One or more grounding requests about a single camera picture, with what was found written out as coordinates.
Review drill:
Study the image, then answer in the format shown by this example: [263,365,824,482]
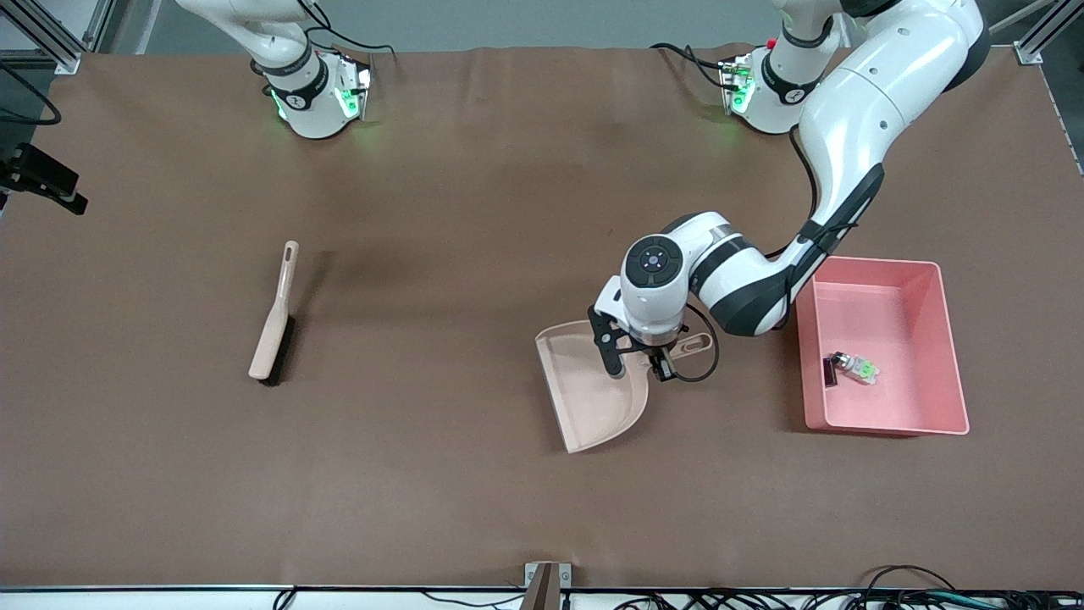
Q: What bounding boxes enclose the brown table mat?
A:
[0,42,1084,591]

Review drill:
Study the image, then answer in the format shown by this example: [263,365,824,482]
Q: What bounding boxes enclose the aluminium frame profile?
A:
[1012,0,1084,65]
[0,0,115,75]

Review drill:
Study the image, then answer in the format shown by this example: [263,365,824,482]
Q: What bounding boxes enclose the black base cable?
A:
[650,42,731,90]
[292,0,406,64]

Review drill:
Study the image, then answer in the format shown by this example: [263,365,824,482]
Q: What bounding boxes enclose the black cable bundle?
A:
[611,565,1084,610]

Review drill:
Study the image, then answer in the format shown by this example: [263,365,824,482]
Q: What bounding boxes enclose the black left base cable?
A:
[650,42,731,90]

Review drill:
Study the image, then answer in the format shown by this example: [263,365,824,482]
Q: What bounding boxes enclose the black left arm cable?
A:
[669,125,839,384]

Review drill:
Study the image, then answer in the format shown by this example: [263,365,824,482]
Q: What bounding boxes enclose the white green electronic switch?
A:
[834,350,882,385]

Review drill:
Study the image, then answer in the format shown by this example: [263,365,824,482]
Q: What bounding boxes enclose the beige plastic dustpan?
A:
[535,320,714,454]

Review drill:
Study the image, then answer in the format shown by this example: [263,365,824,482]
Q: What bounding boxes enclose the grey metal camera bracket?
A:
[523,562,572,610]

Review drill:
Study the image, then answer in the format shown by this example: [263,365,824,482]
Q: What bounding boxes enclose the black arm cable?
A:
[0,64,63,127]
[669,125,839,384]

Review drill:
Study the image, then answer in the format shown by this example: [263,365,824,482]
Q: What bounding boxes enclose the pink plastic bin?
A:
[794,255,971,437]

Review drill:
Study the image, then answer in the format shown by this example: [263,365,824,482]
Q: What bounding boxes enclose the beige hand brush black bristles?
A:
[248,241,300,386]

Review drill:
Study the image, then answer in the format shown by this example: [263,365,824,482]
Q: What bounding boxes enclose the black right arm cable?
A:
[0,64,63,127]

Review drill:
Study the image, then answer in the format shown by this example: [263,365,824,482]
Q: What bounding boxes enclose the black right base cable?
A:
[292,0,406,64]

